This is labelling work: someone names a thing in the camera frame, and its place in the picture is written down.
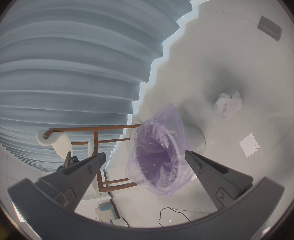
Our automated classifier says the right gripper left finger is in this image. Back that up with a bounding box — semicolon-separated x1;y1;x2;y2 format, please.
36;152;106;213

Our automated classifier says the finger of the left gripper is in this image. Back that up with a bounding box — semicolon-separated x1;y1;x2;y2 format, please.
63;151;73;171

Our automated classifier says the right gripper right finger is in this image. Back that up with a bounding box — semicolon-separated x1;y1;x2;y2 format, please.
184;151;254;211

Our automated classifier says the purple plastic bag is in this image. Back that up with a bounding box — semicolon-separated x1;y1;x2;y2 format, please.
126;103;195;197

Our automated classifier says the white paper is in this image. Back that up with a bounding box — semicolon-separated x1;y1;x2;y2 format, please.
213;89;243;120

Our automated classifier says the white trash bin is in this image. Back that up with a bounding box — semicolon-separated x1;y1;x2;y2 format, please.
184;125;206;155

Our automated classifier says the white cushioned wooden chair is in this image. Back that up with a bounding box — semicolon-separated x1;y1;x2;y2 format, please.
36;123;141;202

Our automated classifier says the white curtain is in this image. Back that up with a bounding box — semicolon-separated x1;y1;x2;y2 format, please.
0;0;208;176

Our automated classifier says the black cable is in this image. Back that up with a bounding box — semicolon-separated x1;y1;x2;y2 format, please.
159;207;203;227

